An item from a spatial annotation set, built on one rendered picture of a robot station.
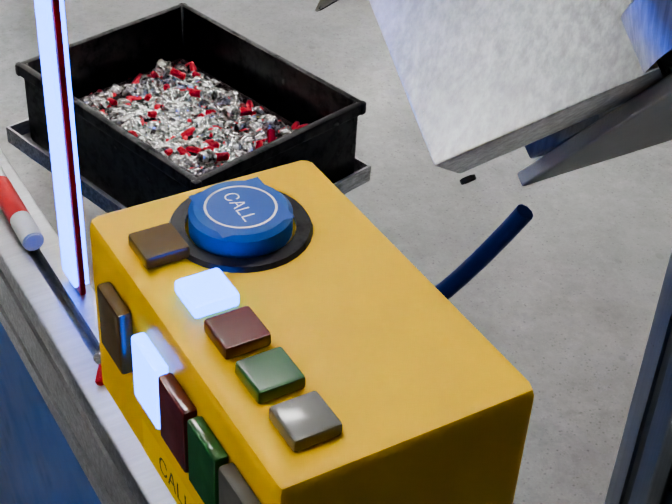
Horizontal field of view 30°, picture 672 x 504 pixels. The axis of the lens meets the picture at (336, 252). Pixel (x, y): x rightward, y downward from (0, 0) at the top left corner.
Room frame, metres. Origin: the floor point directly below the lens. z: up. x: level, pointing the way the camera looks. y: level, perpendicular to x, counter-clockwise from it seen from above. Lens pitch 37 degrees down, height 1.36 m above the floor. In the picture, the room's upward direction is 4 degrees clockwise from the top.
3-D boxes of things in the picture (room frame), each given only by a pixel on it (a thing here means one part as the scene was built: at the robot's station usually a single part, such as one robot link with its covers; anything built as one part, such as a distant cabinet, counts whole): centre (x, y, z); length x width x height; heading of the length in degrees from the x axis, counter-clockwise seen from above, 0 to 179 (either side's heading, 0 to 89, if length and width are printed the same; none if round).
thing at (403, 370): (0.35, 0.01, 1.02); 0.16 x 0.10 x 0.11; 32
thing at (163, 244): (0.37, 0.07, 1.08); 0.02 x 0.02 x 0.01; 32
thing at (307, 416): (0.28, 0.01, 1.08); 0.02 x 0.02 x 0.01; 32
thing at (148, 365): (0.33, 0.06, 1.04); 0.02 x 0.01 x 0.03; 32
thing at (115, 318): (0.36, 0.08, 1.04); 0.02 x 0.01 x 0.03; 32
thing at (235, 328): (0.32, 0.03, 1.08); 0.02 x 0.02 x 0.01; 32
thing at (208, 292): (0.34, 0.04, 1.08); 0.02 x 0.02 x 0.01; 32
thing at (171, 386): (0.31, 0.05, 1.04); 0.02 x 0.01 x 0.03; 32
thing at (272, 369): (0.30, 0.02, 1.08); 0.02 x 0.02 x 0.01; 32
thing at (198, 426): (0.29, 0.04, 1.04); 0.02 x 0.01 x 0.03; 32
